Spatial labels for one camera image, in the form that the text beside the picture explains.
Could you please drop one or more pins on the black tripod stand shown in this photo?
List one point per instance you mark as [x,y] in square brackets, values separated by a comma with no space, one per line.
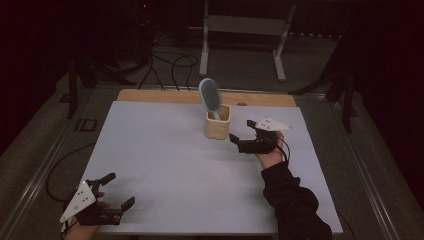
[72,93]
[346,100]

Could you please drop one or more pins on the person's left hand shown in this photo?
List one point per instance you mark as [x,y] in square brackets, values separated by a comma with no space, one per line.
[81,232]

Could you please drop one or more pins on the person's right hand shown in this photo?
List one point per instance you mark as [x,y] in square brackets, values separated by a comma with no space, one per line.
[271,159]

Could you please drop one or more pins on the yellow square cup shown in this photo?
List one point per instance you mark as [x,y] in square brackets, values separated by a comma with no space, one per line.
[217,128]

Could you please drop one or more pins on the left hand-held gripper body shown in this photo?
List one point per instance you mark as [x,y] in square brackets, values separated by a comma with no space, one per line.
[83,203]

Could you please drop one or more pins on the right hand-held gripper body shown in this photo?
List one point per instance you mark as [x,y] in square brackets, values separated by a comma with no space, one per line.
[263,140]

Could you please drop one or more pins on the black rectangular floor frame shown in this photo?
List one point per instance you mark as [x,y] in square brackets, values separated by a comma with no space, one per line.
[86,125]

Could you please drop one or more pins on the light blue hairbrush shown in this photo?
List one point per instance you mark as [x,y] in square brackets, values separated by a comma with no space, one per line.
[209,95]

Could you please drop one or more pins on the white table mat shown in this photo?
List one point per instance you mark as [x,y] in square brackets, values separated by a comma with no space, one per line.
[186,173]

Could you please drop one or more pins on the grey metal stand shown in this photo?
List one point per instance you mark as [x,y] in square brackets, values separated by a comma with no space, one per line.
[245,25]

